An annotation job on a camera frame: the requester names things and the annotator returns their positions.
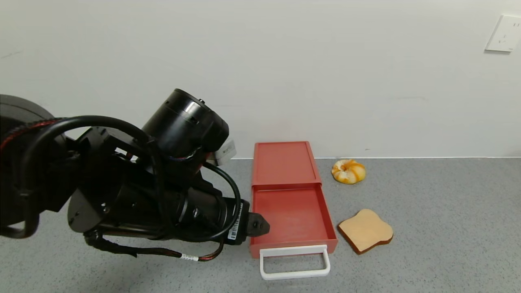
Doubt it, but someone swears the orange striped bagel bread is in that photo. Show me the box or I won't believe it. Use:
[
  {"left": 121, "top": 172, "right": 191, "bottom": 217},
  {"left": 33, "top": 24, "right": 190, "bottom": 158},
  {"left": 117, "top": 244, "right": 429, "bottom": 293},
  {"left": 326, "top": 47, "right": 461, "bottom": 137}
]
[{"left": 331, "top": 159, "right": 366, "bottom": 185}]

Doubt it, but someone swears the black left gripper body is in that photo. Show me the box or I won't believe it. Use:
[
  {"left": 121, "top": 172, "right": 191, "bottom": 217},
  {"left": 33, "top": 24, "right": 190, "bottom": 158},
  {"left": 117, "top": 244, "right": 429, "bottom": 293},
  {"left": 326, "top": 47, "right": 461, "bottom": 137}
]
[{"left": 191, "top": 187, "right": 250, "bottom": 245}]

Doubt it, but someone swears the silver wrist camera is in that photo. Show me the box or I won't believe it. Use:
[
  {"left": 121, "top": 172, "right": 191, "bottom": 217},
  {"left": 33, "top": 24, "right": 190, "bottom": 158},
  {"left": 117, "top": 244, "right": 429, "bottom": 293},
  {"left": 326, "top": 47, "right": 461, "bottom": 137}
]
[{"left": 212, "top": 138, "right": 237, "bottom": 166}]

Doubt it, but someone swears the red drawer with white handle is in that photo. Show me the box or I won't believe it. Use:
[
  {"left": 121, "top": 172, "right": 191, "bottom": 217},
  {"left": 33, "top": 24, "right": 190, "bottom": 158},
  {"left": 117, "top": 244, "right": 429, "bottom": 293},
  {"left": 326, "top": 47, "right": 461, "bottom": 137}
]
[{"left": 249, "top": 184, "right": 339, "bottom": 281}]

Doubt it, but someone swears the white wall socket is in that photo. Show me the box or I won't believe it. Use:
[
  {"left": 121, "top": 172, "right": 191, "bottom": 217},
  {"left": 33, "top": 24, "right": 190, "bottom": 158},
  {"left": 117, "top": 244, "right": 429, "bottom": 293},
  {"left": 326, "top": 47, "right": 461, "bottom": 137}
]
[{"left": 485, "top": 15, "right": 521, "bottom": 52}]

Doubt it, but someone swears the toast bread slice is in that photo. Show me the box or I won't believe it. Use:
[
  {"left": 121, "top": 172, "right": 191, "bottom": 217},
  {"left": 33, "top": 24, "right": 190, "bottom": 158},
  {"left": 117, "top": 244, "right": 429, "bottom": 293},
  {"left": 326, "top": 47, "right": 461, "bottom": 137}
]
[{"left": 337, "top": 209, "right": 394, "bottom": 255}]

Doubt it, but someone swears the red drawer cabinet shell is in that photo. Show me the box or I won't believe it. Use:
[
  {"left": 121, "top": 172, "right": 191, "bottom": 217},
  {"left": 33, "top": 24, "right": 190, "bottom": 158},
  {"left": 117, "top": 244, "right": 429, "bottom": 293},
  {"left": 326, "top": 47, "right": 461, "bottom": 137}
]
[{"left": 251, "top": 141, "right": 322, "bottom": 190}]

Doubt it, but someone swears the black wrist cable bundle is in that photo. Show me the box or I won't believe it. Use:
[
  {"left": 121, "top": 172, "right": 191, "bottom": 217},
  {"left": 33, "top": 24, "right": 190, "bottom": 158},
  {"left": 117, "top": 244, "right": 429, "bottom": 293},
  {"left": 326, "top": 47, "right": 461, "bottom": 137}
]
[{"left": 0, "top": 115, "right": 243, "bottom": 262}]

